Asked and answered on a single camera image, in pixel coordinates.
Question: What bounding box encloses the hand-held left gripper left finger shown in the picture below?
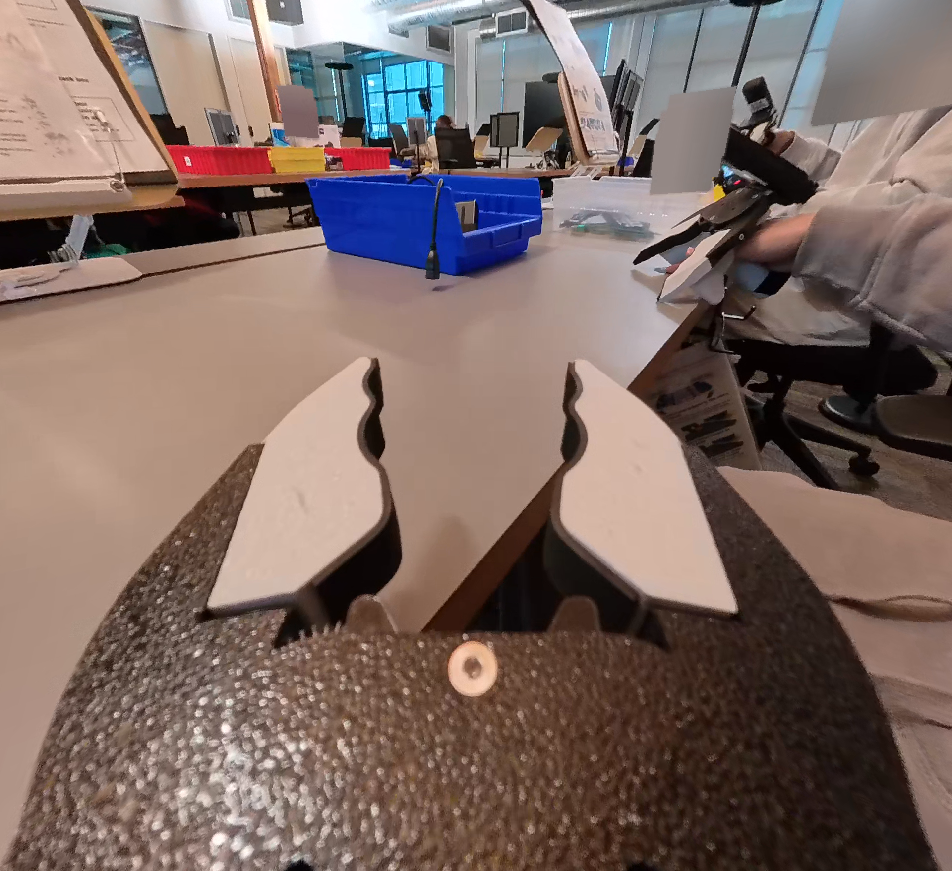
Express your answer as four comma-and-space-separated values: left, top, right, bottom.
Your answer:
205, 356, 404, 649

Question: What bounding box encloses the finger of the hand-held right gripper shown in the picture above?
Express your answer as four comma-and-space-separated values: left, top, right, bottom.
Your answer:
634, 211, 746, 266
657, 230, 735, 306

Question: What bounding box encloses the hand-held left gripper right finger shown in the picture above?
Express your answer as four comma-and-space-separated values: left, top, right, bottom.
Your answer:
545, 359, 740, 647

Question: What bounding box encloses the black usb cable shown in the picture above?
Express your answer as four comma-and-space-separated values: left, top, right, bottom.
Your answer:
424, 177, 446, 283

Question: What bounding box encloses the blue plastic bin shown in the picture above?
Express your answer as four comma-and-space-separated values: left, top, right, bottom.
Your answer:
305, 175, 544, 277

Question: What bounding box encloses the person's right forearm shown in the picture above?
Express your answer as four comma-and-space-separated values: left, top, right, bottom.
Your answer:
790, 179, 952, 355

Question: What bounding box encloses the person's right hand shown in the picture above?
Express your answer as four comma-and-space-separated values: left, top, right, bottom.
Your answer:
742, 212, 814, 270

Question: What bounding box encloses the clear plastic box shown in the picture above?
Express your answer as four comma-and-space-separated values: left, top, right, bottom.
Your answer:
552, 175, 704, 243

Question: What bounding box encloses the printed paper sign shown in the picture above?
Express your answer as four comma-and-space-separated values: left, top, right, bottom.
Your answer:
646, 343, 763, 472

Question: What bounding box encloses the cardboard sign board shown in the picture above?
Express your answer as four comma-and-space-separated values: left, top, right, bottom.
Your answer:
515, 0, 623, 159

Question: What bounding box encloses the black computer monitor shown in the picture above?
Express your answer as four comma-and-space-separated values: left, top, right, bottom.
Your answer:
522, 81, 574, 143

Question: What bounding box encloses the red plastic bin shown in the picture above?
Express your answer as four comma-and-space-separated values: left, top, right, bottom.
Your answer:
165, 145, 273, 177
324, 146, 393, 171

